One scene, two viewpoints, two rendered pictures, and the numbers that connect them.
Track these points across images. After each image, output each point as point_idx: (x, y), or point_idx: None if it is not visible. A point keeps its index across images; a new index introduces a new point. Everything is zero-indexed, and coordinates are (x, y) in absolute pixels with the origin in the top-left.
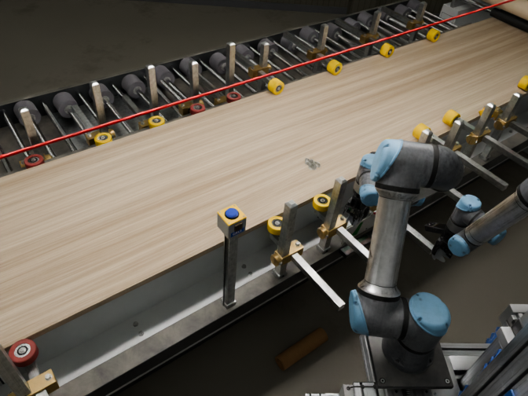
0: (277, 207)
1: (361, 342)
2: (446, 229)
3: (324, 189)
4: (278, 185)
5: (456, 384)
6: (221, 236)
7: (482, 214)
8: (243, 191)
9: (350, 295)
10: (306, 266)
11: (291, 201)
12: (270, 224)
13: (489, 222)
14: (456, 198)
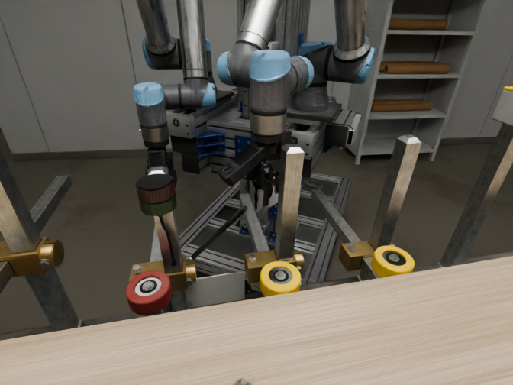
0: (388, 292)
1: (311, 172)
2: (166, 143)
3: (258, 302)
4: (379, 354)
5: None
6: (511, 266)
7: None
8: (495, 368)
9: (369, 64)
10: (343, 226)
11: (411, 137)
12: (408, 257)
13: (204, 36)
14: (60, 192)
